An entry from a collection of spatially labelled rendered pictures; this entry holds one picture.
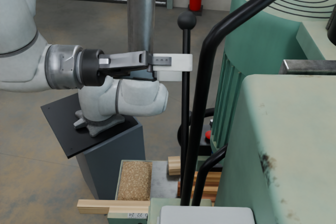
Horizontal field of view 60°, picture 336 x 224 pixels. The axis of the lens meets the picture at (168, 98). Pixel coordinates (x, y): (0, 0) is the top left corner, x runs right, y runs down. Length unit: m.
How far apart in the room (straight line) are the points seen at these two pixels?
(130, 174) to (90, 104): 0.52
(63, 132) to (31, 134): 0.96
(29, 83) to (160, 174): 0.47
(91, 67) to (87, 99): 0.71
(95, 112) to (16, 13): 0.84
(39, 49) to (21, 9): 0.09
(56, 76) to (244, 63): 0.35
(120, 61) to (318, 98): 0.36
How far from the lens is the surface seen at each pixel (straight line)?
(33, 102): 2.63
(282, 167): 0.18
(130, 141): 1.45
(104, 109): 1.30
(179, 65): 0.51
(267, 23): 0.35
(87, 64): 0.57
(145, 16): 1.07
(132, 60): 0.50
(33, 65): 0.59
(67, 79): 0.58
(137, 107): 1.25
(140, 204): 0.81
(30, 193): 2.07
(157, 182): 0.88
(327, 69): 0.26
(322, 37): 0.30
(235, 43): 0.40
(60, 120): 1.49
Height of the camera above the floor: 1.66
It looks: 43 degrees down
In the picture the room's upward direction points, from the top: straight up
